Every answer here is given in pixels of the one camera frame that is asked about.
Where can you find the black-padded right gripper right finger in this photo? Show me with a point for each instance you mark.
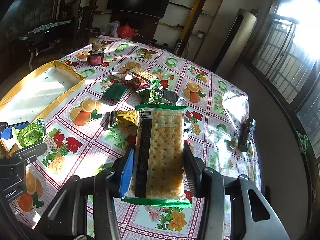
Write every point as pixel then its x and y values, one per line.
pixel 193 167

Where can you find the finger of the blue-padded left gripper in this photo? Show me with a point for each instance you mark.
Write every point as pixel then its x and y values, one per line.
pixel 6 130

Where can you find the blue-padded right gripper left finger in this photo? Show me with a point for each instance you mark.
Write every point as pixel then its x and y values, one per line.
pixel 126 169

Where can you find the light green snack packet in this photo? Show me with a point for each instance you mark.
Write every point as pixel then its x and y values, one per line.
pixel 33 133

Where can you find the large cracker pack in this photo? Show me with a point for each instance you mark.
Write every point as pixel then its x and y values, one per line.
pixel 158 165

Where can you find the gold green snack bag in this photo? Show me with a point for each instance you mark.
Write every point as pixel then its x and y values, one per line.
pixel 123 118

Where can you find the silver foil snack bag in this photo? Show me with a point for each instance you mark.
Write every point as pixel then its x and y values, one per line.
pixel 171 98

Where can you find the green pea snack bag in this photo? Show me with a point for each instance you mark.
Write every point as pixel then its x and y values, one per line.
pixel 152 93

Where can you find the dark green packet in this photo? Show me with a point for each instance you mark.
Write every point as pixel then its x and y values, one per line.
pixel 116 92

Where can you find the yellow-rimmed cardboard tray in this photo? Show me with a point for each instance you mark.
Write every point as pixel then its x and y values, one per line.
pixel 40 92

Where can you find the floral fruit plastic tablecloth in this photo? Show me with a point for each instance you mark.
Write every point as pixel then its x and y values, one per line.
pixel 72 189

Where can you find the black flashlight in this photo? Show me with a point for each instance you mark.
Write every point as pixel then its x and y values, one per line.
pixel 246 133

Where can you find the thin cracker pack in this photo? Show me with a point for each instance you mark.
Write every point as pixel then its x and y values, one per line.
pixel 144 74

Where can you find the white tower air conditioner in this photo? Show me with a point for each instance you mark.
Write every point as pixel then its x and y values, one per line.
pixel 235 42

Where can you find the dark jar pink label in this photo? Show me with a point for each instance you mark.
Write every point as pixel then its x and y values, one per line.
pixel 96 57

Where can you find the dark painted cabinet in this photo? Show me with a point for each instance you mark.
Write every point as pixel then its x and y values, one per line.
pixel 19 17

